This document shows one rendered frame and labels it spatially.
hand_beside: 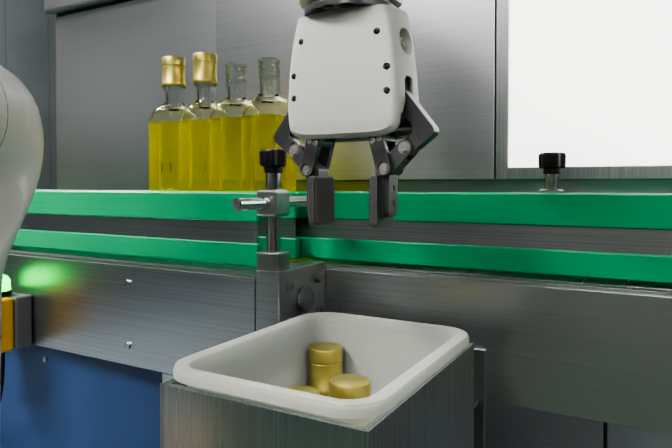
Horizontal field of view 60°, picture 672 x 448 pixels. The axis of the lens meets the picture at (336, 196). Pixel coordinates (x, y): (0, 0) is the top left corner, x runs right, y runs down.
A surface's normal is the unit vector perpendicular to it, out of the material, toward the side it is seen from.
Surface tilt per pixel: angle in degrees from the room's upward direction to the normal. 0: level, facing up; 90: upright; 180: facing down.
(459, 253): 90
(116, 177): 90
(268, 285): 90
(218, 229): 90
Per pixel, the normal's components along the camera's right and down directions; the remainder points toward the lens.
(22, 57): 0.21, 0.02
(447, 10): -0.49, 0.02
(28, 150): 0.99, 0.12
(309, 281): 0.87, 0.01
